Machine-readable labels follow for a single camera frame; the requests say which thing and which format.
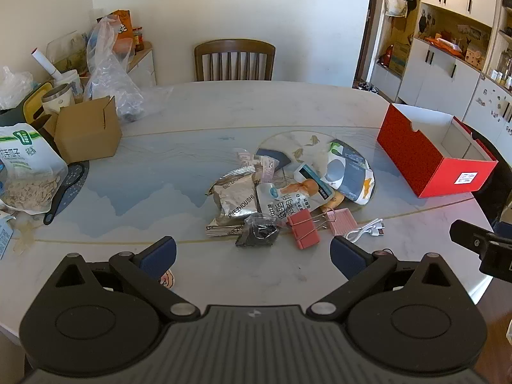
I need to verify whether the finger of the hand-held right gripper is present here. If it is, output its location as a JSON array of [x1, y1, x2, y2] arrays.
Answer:
[[449, 220, 512, 284]]

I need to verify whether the white packet with blue label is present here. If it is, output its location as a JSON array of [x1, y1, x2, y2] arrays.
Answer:
[[293, 163, 335, 204]]

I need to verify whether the silver snack packet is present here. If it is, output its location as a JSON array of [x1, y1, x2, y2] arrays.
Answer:
[[205, 165, 259, 228], [205, 224, 245, 239]]

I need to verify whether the clear plastic bag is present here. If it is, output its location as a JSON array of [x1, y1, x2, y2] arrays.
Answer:
[[83, 15, 145, 123]]

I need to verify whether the small pink printed packet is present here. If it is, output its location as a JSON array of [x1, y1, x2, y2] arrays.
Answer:
[[235, 149, 279, 183]]

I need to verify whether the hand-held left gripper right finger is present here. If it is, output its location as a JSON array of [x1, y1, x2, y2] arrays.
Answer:
[[306, 236, 457, 321]]

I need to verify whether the sunflower seed bag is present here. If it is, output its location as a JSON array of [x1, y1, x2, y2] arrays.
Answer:
[[0, 123, 69, 214]]

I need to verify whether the white charging cable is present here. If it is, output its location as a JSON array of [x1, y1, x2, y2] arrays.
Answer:
[[344, 218, 387, 243]]

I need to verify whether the orange snack bag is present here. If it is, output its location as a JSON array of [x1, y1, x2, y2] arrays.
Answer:
[[111, 10, 133, 41]]

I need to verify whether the white lint roller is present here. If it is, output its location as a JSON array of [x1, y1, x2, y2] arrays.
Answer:
[[31, 47, 65, 81]]

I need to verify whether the red cardboard box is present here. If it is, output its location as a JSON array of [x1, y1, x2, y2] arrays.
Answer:
[[377, 103, 499, 199]]

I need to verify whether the white fridge with magnets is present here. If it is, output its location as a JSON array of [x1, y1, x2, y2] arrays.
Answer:
[[463, 75, 512, 156]]

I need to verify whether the dark blue packet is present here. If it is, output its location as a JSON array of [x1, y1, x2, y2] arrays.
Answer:
[[256, 148, 293, 169]]

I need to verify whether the white hanging tote bag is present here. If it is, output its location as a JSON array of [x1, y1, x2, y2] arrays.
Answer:
[[384, 0, 409, 18]]

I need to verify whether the white wall cabinet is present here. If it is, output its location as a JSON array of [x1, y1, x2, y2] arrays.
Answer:
[[397, 0, 512, 121]]

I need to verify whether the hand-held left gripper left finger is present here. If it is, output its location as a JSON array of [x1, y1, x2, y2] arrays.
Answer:
[[54, 236, 201, 323]]

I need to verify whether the yellow lidded container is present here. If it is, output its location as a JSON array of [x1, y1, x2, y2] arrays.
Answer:
[[23, 82, 55, 124]]

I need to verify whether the white side cabinet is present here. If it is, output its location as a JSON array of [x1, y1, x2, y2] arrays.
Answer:
[[127, 42, 156, 89]]

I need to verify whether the white chicken snack packet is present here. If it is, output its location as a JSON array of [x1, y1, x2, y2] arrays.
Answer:
[[256, 181, 312, 231]]

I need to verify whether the wooden chair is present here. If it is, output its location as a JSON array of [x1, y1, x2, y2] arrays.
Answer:
[[194, 39, 276, 82]]

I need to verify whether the white crumpled plastic bag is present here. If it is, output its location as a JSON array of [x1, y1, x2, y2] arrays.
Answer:
[[0, 66, 35, 111]]

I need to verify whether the white insulated cup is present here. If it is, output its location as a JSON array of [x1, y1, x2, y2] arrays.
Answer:
[[42, 84, 73, 115]]

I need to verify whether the red binder clip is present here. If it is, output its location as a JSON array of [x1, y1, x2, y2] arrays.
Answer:
[[285, 209, 321, 251]]

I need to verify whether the pink binder clip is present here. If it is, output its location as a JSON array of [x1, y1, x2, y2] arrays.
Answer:
[[321, 207, 357, 237]]

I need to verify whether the clear bag of black snacks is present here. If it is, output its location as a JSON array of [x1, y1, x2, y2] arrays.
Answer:
[[235, 213, 281, 249]]

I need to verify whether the open shelving unit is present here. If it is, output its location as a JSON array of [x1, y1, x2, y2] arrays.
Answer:
[[367, 0, 425, 103]]

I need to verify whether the brown cardboard box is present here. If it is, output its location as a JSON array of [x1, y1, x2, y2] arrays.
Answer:
[[45, 95, 123, 164]]

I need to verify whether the black chair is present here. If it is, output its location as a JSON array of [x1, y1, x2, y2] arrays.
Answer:
[[463, 123, 512, 230]]

